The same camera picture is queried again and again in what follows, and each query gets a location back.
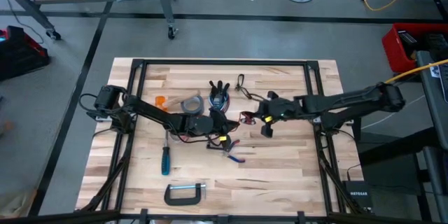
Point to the black and red toolbox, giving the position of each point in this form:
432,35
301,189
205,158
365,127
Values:
21,56

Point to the black C-clamp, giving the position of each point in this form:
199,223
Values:
182,201

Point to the red packing tape dispenser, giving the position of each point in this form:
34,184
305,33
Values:
172,137

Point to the black work glove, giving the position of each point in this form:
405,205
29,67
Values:
218,91

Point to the red plastic bin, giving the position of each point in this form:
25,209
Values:
393,49

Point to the dark duct tape roll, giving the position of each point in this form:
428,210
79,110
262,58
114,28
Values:
200,106

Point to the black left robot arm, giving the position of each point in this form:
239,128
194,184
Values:
150,110

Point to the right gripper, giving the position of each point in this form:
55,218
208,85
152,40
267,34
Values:
283,108

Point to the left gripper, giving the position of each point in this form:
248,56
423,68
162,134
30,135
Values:
206,124

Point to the red and blue pliers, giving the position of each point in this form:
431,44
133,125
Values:
236,158

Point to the person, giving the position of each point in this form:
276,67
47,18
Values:
17,204

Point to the black Netgear network switch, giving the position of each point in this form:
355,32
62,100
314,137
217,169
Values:
358,196

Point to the grey device in bin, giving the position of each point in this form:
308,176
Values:
407,38

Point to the black hex key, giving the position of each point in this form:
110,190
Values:
213,147

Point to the orange plastic object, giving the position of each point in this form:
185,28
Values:
160,103

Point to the grey desk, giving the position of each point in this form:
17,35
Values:
432,105

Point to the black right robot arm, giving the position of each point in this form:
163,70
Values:
350,101

